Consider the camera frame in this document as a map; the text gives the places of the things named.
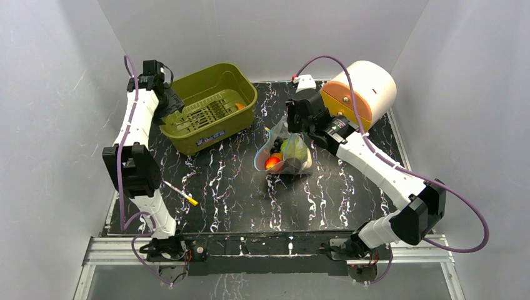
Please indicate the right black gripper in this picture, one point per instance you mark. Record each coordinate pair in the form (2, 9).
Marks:
(295, 117)

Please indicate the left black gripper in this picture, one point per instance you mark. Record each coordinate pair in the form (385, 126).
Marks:
(174, 105)

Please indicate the green cabbage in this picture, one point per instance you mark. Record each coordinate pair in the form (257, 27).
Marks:
(295, 148)

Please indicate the clear zip top bag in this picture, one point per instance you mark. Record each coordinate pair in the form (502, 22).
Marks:
(290, 166)

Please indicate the orange fruit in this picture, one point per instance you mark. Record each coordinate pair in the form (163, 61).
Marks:
(278, 155)

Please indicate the white mushroom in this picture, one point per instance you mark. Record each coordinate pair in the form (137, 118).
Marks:
(306, 163)

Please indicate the red strawberry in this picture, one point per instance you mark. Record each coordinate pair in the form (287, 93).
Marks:
(273, 163)

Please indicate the olive green plastic basket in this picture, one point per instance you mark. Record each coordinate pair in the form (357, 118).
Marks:
(210, 114)

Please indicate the black grape bunch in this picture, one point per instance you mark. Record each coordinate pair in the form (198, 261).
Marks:
(277, 146)

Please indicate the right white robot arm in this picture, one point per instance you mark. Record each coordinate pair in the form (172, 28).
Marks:
(419, 204)

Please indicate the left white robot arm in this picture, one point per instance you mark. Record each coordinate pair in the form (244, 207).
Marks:
(134, 172)

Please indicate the round drawer cabinet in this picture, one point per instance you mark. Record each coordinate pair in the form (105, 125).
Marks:
(374, 93)

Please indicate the yellow capped marker pen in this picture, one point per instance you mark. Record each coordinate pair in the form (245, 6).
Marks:
(187, 197)

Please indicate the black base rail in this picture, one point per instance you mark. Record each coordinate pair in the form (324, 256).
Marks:
(265, 252)

